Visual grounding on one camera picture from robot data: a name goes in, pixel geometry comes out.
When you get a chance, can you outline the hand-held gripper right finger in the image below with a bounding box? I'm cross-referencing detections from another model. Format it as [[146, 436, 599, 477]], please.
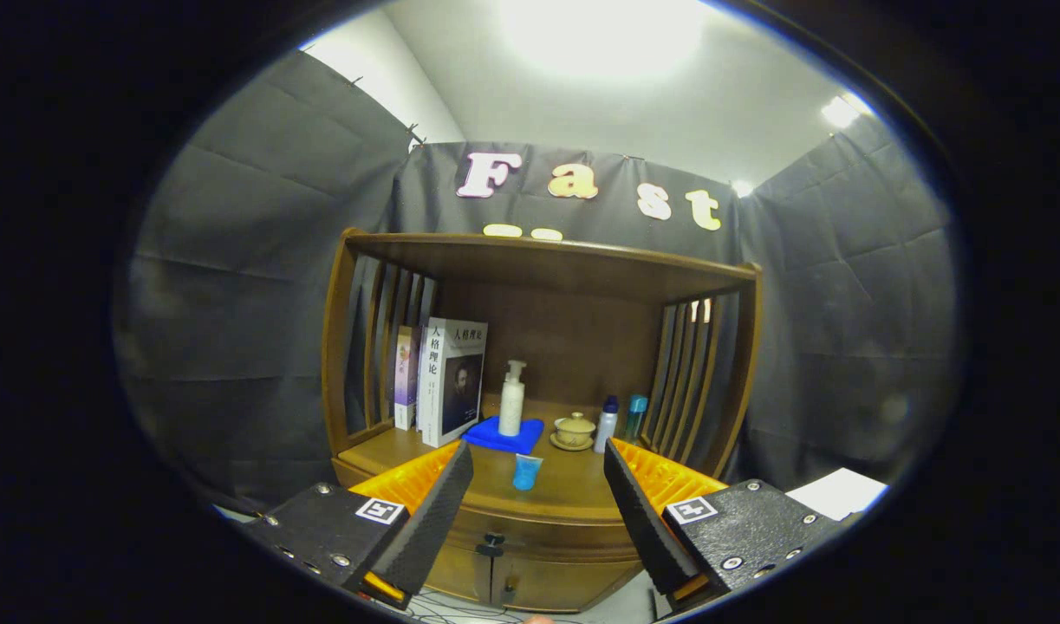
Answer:
[[603, 438, 847, 612]]

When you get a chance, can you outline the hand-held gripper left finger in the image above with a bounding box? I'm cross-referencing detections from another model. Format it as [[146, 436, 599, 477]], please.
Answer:
[[239, 440, 476, 612]]

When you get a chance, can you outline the wooden countertop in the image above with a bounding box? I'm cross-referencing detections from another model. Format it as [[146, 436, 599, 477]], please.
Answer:
[[337, 394, 669, 521]]

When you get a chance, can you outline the brown wooden cabinet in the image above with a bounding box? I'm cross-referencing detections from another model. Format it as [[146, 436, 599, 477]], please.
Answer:
[[322, 227, 764, 614]]

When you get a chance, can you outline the white bottle with blue cap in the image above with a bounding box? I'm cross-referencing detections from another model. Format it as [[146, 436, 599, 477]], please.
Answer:
[[594, 396, 621, 455]]

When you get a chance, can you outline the blue folded cloth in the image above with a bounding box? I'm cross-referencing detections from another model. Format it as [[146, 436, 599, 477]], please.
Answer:
[[460, 416, 546, 456]]

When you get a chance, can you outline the yellow lidded teacup with saucer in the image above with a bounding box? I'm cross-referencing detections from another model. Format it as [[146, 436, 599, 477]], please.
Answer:
[[550, 412, 598, 452]]

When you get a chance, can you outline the thick white book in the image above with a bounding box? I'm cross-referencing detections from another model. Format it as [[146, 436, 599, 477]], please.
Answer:
[[420, 317, 489, 449]]

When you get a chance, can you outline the white pump bottle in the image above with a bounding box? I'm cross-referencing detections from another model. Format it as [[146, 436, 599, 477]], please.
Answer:
[[498, 360, 528, 438]]

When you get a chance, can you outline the purple book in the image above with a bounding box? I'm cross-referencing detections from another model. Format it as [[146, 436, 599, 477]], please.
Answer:
[[394, 326, 421, 432]]

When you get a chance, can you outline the white storage unit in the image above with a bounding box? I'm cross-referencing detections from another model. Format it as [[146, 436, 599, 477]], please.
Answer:
[[785, 468, 890, 523]]

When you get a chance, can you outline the black backdrop cloth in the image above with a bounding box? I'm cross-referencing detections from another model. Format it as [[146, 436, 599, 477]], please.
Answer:
[[114, 48, 959, 521]]

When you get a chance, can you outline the small ceiling light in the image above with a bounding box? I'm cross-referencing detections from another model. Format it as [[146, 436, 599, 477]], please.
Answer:
[[820, 91, 873, 131]]

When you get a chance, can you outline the large ceiling light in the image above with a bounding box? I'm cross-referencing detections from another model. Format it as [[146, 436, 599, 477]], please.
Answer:
[[495, 0, 708, 83]]

